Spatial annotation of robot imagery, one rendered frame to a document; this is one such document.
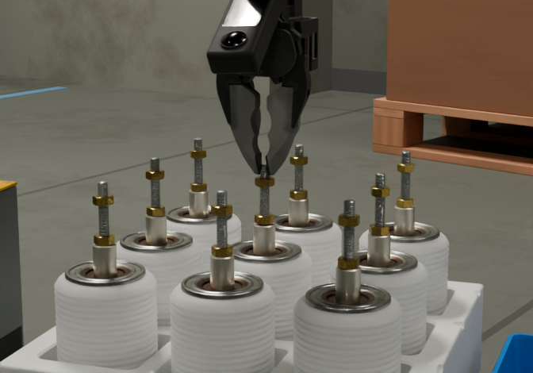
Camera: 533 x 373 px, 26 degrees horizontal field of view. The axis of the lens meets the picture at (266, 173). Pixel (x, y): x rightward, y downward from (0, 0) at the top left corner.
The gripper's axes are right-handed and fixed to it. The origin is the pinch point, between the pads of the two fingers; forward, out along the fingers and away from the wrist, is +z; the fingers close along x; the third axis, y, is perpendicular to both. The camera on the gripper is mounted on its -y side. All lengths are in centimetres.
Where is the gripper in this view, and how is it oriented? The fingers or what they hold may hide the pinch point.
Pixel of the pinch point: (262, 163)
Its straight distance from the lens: 113.6
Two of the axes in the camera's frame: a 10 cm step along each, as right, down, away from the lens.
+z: 0.0, 9.8, 2.1
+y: 3.2, -2.0, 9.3
